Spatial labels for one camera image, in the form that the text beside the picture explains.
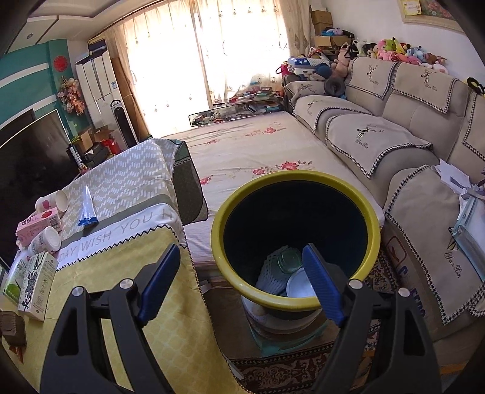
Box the pink drink carton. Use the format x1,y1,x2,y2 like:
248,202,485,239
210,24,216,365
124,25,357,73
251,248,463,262
15,207,63,247

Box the star print suitcase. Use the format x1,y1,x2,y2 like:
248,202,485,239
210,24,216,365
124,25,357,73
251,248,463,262
287,56,323,78

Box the brown box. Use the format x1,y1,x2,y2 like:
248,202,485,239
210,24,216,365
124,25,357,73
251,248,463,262
0,311,27,355

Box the white paper cup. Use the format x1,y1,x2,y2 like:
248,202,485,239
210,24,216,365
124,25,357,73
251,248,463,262
35,189,69,215

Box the pile of cardboard boxes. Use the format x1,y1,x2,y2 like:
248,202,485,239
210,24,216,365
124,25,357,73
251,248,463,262
72,127,122,167

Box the sheer patterned curtain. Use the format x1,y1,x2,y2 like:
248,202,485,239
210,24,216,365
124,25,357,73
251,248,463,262
104,0,311,133

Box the yellow rimmed black trash bin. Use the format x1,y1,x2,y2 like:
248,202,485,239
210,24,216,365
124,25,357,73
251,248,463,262
211,170,381,309

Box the pile of books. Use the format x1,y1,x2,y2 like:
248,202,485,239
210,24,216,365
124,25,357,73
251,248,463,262
231,85,285,114

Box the teal plastic stool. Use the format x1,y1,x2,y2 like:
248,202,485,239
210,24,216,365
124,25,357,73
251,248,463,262
250,322,330,357

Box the pink plush toy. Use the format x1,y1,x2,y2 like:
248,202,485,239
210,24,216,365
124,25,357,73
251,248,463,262
331,47,355,78

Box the grey neck pillow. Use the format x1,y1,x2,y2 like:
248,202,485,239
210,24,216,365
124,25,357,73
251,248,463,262
324,74,346,97

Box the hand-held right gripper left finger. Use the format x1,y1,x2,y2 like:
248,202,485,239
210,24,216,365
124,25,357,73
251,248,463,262
40,243,182,394

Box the blue cone wrapper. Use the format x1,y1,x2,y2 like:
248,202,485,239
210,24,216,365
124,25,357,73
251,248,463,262
78,185,98,227

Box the beige sofa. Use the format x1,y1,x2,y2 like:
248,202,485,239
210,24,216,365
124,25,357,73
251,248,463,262
282,55,485,342

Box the white tower fan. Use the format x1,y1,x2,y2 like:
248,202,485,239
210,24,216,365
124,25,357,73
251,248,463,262
110,98,138,150

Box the white bucket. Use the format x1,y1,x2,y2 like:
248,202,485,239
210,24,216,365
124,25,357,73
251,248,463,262
241,295,330,336

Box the white green drink carton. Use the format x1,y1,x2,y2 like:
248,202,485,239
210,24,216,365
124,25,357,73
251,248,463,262
2,255,35,306

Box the white floral print carton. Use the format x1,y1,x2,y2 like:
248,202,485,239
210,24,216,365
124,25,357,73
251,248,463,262
17,251,59,322

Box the white bowl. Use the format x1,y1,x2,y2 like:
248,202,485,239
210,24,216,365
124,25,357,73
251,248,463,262
286,267,317,299

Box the stack of cardboard boxes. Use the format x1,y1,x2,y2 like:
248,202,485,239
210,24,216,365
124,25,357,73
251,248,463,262
310,9,355,50

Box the floral sheet mattress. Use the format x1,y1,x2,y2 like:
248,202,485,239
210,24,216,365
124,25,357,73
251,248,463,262
159,112,385,281

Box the clear blue document folder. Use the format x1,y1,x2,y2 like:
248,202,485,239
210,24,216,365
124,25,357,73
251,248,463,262
449,195,485,283

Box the clear plastic cup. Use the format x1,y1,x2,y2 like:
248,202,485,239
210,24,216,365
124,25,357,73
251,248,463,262
278,247,304,274

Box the black television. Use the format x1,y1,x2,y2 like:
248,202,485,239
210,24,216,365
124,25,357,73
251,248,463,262
0,108,82,266

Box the white foam net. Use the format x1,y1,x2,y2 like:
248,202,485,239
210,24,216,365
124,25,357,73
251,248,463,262
256,245,304,296

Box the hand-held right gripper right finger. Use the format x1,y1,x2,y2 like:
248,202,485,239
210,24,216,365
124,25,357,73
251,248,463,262
302,243,442,394

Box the loose white papers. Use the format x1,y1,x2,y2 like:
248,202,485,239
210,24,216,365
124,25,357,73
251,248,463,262
432,159,485,198

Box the yellow grey tablecloth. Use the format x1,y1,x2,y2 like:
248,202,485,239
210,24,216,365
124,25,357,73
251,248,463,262
2,138,251,394

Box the framed wall picture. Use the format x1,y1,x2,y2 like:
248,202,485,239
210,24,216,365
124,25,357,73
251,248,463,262
396,0,470,31

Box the white plastic jar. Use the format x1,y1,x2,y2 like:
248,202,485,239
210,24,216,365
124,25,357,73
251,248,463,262
27,226,61,255

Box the row of plush toys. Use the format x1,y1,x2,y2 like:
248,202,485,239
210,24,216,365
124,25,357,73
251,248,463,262
349,36,450,74

